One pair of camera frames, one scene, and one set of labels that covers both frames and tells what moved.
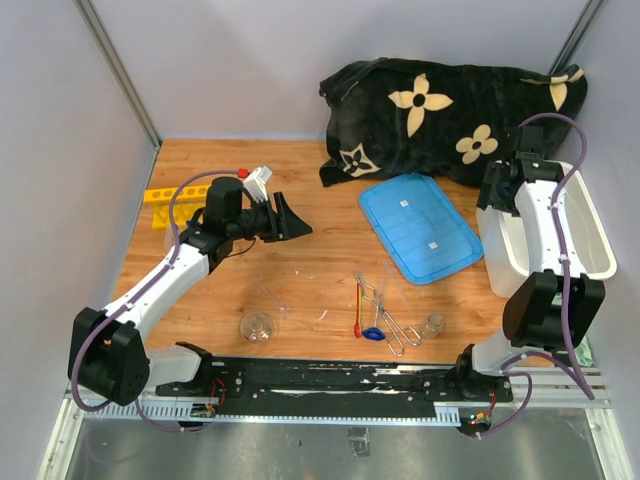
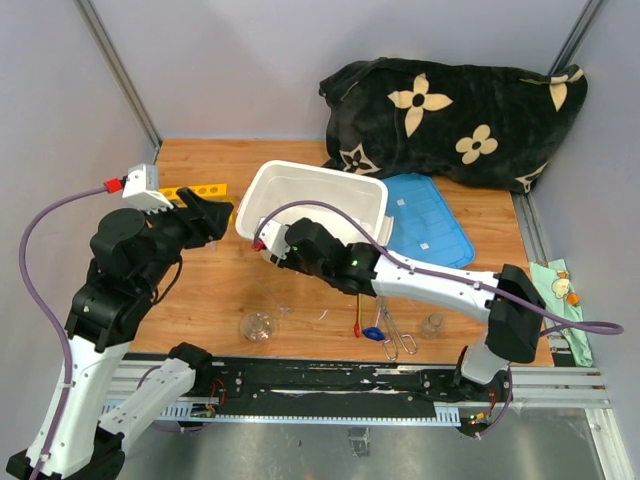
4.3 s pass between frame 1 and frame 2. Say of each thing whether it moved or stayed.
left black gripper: moved
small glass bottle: stayed
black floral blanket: stayed
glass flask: stayed
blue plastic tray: stayed
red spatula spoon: stayed
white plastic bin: moved
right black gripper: moved
